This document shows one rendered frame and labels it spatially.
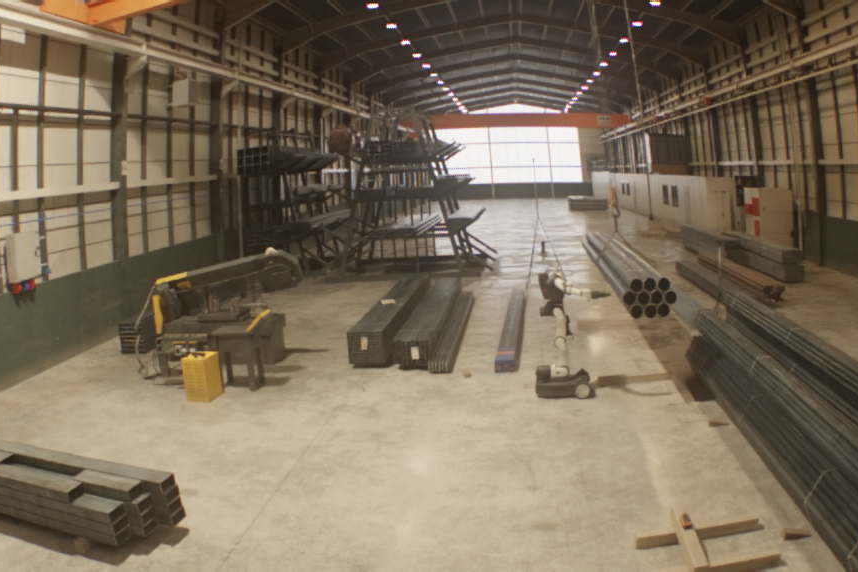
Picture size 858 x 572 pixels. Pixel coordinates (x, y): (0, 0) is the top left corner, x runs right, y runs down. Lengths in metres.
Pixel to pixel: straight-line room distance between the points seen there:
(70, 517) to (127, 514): 0.54
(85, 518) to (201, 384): 4.40
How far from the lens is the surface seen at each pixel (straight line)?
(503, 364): 10.10
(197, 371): 9.47
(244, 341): 9.80
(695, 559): 4.62
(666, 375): 9.37
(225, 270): 11.32
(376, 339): 10.60
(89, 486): 5.78
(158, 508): 5.73
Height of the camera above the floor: 2.54
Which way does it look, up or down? 9 degrees down
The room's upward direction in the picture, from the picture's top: 3 degrees counter-clockwise
